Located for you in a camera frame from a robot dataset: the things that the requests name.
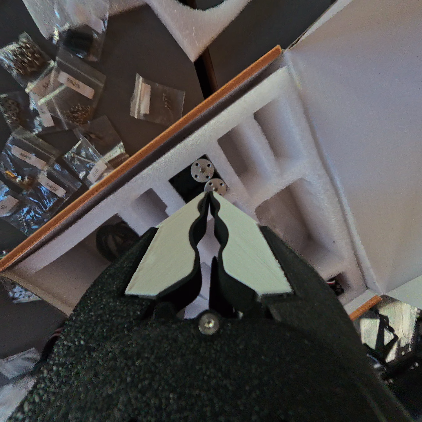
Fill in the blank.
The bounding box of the black coiled cable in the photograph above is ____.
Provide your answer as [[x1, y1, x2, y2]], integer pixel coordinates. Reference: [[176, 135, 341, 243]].
[[96, 222, 140, 264]]

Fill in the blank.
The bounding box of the white foam insert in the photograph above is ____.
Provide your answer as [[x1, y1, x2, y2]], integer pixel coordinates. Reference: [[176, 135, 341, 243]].
[[8, 66, 383, 317]]

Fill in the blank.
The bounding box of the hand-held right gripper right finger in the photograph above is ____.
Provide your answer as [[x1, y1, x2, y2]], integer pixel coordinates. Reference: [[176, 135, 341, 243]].
[[209, 192, 295, 299]]

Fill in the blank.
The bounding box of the orange and white cardboard box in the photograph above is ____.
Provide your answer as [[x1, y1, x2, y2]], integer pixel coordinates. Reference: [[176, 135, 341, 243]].
[[0, 0, 422, 322]]

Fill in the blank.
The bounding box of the white foam cutout piece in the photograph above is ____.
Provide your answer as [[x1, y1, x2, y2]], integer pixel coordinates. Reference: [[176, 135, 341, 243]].
[[145, 0, 253, 62]]

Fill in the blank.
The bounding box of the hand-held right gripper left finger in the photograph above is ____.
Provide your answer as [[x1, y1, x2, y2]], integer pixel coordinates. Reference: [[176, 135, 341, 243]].
[[125, 192, 211, 300]]

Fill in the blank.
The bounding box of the spread of hardware bags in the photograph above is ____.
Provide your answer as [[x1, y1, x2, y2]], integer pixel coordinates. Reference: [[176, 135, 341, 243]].
[[0, 7, 186, 236]]

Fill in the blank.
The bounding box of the crumpled white plastic wrap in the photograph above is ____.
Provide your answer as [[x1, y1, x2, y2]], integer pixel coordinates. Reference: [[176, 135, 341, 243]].
[[0, 348, 45, 416]]

